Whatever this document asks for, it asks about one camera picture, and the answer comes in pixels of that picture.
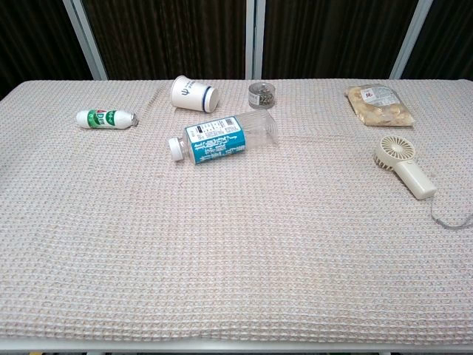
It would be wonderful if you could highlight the white paper cup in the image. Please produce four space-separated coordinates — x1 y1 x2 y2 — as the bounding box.
170 75 220 113

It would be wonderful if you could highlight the clear bottle with teal label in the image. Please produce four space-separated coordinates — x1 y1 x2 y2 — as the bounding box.
168 110 279 166

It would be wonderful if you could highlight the grey metal partition post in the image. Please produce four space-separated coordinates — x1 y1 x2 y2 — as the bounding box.
389 0 434 80
61 0 109 81
245 0 267 80

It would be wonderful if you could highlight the cream handheld fan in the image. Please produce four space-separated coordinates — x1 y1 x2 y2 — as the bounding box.
372 135 438 201

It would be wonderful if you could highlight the small white green-label bottle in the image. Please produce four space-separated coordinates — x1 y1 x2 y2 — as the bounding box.
75 108 140 130

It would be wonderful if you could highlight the beige waffle-weave table cloth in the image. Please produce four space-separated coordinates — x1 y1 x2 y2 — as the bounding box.
0 78 473 341

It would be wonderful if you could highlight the clear bag of snacks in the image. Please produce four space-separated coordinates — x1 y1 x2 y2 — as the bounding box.
344 84 415 128

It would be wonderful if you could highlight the thin white cable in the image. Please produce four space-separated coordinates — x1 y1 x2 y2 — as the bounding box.
429 197 473 231

